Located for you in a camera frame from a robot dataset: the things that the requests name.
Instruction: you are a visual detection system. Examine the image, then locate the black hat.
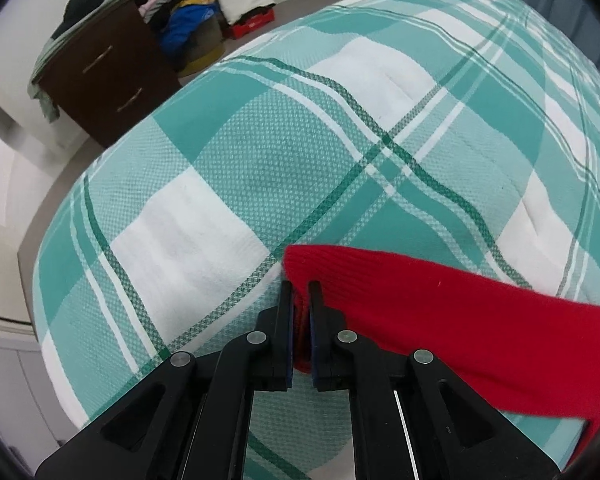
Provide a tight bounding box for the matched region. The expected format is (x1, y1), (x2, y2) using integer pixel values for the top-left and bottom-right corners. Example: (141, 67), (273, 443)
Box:
(50, 0), (110, 41)

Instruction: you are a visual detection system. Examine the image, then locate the white folded cloth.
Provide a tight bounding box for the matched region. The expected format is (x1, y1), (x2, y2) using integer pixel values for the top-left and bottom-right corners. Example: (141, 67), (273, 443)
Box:
(215, 0), (276, 27)

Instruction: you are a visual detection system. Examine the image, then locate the red knit garment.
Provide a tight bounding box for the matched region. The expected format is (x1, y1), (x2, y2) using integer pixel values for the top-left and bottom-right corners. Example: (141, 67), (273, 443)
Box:
(283, 244), (600, 466)

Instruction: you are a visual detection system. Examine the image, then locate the red plastic crate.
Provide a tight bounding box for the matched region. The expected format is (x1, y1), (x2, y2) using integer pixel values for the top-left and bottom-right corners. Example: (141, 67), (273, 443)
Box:
(226, 6), (277, 40)

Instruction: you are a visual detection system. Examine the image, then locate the green plaid bed blanket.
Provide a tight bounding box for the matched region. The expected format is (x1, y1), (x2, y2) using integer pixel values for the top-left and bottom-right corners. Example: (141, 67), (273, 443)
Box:
(32, 0), (600, 480)

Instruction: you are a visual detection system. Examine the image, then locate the brown wooden dresser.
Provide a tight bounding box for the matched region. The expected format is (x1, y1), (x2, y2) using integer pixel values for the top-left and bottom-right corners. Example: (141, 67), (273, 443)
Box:
(36, 0), (182, 149)

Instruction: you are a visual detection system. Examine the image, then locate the pile of mixed clothes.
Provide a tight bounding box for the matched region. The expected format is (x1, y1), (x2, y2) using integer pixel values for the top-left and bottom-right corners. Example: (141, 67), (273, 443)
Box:
(130, 0), (226, 56)

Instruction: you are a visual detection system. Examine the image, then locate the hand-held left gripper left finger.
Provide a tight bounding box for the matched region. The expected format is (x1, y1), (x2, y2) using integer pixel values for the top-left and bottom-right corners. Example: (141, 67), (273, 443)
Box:
(34, 280), (295, 480)

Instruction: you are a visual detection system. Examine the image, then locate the brown laundry basket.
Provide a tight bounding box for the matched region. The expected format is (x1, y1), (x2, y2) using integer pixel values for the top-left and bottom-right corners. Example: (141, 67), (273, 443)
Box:
(174, 10), (226, 78)

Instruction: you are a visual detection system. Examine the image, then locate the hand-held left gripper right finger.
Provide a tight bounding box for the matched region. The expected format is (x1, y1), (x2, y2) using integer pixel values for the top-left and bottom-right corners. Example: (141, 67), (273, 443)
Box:
(307, 280), (562, 480)

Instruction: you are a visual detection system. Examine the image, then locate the grey-blue curtain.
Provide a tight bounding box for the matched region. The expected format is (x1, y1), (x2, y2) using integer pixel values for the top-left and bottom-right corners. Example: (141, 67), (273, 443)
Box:
(505, 0), (600, 111)

